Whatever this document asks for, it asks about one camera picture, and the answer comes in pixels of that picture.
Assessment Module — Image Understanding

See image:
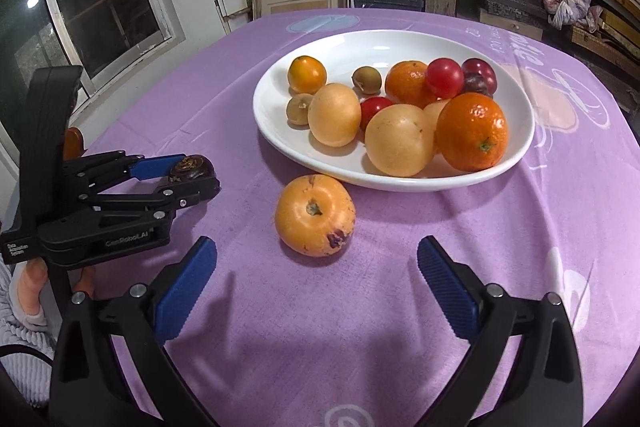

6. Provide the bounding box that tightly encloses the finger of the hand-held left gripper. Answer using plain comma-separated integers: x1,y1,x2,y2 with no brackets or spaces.
64,150,190,188
92,173,221,221

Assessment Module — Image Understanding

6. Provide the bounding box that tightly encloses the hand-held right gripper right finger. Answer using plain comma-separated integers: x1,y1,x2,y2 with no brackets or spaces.
416,234,585,427

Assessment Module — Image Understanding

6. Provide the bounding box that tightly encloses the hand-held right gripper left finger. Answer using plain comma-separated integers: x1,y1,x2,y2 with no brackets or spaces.
48,235,218,427

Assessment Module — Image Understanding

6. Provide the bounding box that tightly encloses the dark brown water chestnut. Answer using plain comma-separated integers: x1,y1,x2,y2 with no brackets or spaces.
167,154,217,184

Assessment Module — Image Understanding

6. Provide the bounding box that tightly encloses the yellow pepino melon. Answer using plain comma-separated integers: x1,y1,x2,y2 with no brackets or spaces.
274,174,357,258

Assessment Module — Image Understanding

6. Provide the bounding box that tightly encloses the small brown longan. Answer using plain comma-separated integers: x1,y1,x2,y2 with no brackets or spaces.
286,93,316,126
351,66,383,95

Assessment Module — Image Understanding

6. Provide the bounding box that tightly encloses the yellow round pear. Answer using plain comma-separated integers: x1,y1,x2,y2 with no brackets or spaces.
307,83,362,148

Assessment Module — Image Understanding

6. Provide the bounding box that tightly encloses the small smooth orange tomato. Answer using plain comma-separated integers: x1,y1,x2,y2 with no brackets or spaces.
287,56,328,94

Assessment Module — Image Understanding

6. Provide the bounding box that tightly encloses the large yellow pear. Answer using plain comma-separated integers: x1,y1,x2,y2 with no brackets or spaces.
364,104,436,178

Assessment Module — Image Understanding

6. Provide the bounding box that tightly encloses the large mandarin orange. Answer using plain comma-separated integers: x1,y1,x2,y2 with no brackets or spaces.
436,92,509,172

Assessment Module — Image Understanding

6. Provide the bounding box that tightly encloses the yellow pear with brown marks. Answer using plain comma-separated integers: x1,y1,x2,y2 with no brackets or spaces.
422,99,451,155

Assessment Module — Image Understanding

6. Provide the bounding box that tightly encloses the red cherry tomato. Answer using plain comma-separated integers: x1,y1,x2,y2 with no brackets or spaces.
360,96,396,132

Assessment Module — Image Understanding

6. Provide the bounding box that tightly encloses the white oval plate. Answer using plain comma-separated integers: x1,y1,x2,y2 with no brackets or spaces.
252,30,536,192

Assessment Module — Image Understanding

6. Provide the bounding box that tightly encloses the small mandarin orange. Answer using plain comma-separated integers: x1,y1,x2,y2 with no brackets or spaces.
384,60,438,109

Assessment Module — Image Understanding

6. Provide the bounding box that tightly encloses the dark red plum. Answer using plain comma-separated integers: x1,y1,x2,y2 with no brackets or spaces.
460,58,498,98

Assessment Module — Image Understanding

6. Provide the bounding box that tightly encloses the person's left forearm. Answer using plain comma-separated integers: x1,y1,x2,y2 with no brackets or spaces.
0,264,58,408

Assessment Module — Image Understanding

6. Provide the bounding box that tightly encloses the person's left hand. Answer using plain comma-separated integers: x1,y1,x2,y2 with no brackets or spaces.
9,258,98,327

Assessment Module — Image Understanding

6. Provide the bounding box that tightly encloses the wooden chair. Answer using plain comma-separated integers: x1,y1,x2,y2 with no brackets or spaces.
62,127,86,160

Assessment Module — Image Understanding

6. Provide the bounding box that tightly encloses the purple printed tablecloth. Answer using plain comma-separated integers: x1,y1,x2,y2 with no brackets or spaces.
60,8,640,427

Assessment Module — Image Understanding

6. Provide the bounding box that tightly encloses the pink cloth bundle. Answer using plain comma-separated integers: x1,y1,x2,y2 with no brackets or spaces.
537,0,606,32

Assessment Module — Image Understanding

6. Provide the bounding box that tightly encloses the black cable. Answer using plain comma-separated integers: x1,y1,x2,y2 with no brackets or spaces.
0,343,53,368

